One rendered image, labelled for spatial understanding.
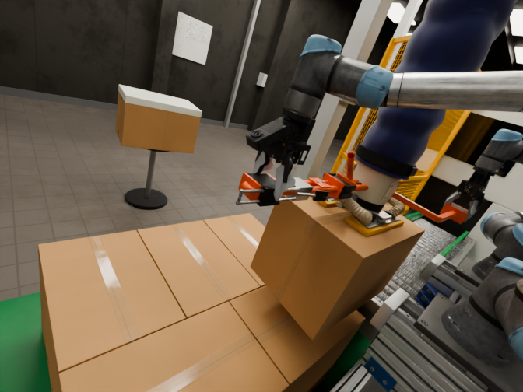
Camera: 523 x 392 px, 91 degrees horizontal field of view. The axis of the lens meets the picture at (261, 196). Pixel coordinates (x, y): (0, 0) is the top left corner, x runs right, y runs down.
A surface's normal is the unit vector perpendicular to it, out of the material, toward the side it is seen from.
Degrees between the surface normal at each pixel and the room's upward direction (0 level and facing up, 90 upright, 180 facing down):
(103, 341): 0
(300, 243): 90
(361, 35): 90
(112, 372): 0
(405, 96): 111
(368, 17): 90
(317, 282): 90
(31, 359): 0
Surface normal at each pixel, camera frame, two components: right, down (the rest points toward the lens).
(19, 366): 0.30, -0.86
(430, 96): -0.46, 0.58
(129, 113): 0.51, 0.51
